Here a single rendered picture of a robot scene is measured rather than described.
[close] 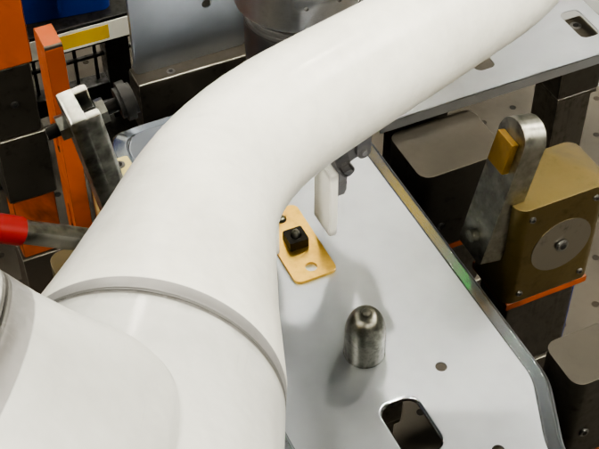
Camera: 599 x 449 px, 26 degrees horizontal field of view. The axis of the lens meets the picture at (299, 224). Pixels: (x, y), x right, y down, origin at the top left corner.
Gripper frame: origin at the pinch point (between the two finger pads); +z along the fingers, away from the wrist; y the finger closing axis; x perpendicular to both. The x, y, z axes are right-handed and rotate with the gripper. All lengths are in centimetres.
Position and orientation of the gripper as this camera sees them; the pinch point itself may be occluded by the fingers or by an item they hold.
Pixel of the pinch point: (297, 206)
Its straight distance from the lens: 105.3
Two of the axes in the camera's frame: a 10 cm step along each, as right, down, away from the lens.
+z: 0.0, 7.0, 7.2
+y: 9.1, -3.0, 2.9
